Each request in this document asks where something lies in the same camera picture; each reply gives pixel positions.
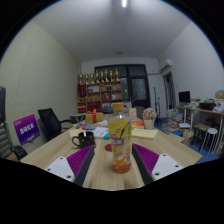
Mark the blue magazine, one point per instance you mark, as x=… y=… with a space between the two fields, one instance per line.
x=87 y=127

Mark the purple sign board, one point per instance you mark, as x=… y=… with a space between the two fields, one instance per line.
x=26 y=128

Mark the black computer monitor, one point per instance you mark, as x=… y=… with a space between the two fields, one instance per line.
x=184 y=96

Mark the orange upright carton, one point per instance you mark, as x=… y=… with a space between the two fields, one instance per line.
x=133 y=114

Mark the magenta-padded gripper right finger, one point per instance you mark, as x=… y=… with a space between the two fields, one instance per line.
x=148 y=160

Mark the yellow gift box red ribbon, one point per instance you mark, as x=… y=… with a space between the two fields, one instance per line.
x=93 y=117

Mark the wooden shelf unit with trophies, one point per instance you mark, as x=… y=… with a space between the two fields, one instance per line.
x=100 y=93

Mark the wooden side desk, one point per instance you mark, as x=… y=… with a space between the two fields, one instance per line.
x=213 y=111

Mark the white wall air conditioner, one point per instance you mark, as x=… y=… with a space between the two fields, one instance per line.
x=166 y=64

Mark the stack of books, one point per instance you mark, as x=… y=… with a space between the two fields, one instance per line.
x=174 y=120

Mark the black office chair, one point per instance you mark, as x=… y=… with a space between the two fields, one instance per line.
x=48 y=123

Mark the orange red book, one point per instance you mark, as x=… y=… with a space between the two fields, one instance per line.
x=137 y=124

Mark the white round stool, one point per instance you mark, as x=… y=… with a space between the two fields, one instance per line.
x=210 y=131

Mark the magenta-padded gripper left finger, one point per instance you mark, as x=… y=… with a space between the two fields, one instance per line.
x=80 y=161

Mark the red ball stirrer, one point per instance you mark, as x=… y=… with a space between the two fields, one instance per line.
x=84 y=134

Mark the flat round red coaster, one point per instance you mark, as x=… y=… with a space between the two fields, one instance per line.
x=108 y=147

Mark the orange drink bottle yellow label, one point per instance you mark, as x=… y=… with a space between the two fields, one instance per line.
x=120 y=143

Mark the small yellow paper envelope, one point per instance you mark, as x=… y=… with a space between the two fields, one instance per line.
x=75 y=132

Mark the ceiling light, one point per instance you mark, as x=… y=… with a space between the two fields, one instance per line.
x=124 y=3

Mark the large yellow paper envelope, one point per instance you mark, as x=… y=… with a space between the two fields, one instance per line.
x=145 y=133

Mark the black mug with coloured dots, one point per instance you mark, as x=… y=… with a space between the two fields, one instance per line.
x=87 y=140

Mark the teal book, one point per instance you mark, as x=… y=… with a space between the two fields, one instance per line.
x=106 y=136

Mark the white paper sheet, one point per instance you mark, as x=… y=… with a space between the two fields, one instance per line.
x=100 y=132

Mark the pink flowers in white pot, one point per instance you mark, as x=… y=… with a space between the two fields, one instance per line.
x=149 y=115

